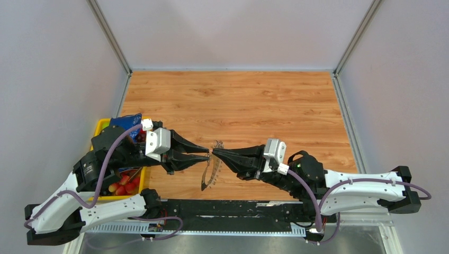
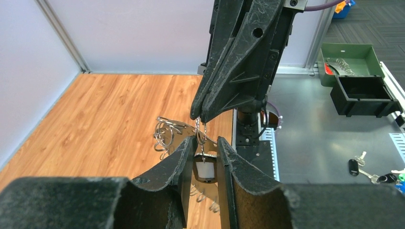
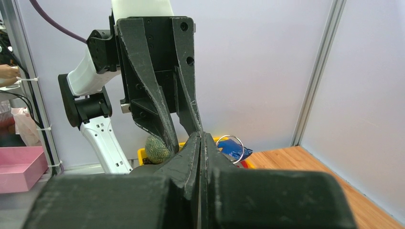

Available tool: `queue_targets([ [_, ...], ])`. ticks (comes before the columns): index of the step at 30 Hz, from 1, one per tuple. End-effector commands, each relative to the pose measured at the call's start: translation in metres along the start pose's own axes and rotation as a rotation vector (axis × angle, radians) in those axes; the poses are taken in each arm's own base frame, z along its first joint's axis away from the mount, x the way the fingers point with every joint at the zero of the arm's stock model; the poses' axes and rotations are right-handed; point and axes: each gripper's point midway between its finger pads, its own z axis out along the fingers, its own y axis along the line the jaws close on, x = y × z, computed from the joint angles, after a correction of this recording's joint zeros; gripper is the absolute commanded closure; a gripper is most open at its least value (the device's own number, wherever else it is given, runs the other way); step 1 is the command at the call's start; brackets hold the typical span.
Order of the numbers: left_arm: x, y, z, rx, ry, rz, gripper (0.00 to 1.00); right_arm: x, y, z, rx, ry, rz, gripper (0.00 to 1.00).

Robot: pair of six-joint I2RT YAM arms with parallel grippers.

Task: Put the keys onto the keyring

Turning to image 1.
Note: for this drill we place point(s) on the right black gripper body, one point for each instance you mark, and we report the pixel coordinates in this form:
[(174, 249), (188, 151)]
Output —
[(266, 177)]

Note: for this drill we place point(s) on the large metal keyring with clips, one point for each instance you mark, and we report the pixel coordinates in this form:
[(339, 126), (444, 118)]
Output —
[(212, 169)]

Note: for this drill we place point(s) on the blue chips bag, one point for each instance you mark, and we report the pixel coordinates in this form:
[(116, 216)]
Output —
[(127, 121)]

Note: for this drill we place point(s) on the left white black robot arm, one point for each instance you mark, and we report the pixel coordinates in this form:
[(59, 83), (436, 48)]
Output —
[(74, 208)]

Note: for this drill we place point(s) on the yellow plastic tray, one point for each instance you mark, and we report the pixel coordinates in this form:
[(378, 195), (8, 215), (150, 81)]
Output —
[(142, 174)]

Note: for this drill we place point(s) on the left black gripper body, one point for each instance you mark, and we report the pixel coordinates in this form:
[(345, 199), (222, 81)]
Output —
[(168, 159)]

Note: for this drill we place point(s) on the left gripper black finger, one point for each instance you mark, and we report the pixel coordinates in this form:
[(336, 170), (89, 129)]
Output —
[(180, 145), (184, 161)]

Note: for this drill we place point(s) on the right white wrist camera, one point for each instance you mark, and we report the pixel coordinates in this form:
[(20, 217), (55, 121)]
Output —
[(274, 154)]

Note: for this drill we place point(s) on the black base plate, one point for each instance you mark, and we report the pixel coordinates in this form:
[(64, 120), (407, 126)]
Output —
[(234, 216)]

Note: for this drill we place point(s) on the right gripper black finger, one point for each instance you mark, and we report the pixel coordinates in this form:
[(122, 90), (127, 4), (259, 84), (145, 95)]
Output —
[(245, 168), (254, 151)]

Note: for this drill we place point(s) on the red fruit pile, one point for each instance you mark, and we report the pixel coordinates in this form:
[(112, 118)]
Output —
[(128, 183)]

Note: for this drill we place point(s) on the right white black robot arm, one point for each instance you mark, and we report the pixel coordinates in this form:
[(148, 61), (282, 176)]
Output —
[(322, 191)]

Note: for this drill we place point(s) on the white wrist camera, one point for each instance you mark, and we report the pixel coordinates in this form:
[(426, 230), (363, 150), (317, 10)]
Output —
[(274, 154), (157, 139)]

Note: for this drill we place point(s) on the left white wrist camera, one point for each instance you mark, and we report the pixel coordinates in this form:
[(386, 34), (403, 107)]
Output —
[(157, 139)]

